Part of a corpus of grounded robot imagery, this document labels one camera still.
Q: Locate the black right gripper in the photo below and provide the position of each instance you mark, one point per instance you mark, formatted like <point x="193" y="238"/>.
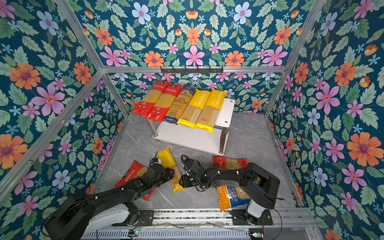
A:
<point x="184" y="183"/>

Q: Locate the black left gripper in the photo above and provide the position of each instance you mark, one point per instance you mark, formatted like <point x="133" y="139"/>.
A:
<point x="168" y="173"/>

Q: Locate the red macaroni bag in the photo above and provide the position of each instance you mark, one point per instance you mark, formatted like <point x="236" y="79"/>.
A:
<point x="136" y="170"/>

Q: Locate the red spaghetti bag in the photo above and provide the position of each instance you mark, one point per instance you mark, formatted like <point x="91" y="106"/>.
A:
<point x="144" y="107"/>
<point x="163" y="104"/>

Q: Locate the yellow Pastatime spaghetti bag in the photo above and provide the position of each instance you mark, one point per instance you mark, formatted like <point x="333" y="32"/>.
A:
<point x="193" y="110"/>

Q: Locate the amber blue spaghetti bag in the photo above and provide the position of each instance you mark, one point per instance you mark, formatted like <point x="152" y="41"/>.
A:
<point x="179" y="105"/>

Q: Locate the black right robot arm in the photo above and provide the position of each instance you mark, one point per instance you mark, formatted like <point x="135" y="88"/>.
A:
<point x="260" y="185"/>

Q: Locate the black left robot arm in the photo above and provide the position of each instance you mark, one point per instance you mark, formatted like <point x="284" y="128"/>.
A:
<point x="81" y="214"/>

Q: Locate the small red pasta bag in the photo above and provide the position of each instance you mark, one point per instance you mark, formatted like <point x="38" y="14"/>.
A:
<point x="224" y="163"/>

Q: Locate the blue orange pasta bag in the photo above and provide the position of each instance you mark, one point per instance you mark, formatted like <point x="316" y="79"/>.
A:
<point x="230" y="194"/>

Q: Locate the white two-tier shelf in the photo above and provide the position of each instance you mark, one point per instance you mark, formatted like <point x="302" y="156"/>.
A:
<point x="197" y="139"/>

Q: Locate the aluminium front rail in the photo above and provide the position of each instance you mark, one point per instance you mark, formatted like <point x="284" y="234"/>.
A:
<point x="209" y="218"/>

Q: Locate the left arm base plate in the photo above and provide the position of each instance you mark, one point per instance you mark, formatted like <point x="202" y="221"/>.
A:
<point x="140" y="218"/>

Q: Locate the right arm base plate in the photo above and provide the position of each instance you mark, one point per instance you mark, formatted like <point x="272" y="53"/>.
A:
<point x="243" y="218"/>

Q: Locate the black hook rail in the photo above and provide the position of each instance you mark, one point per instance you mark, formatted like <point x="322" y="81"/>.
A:
<point x="190" y="70"/>

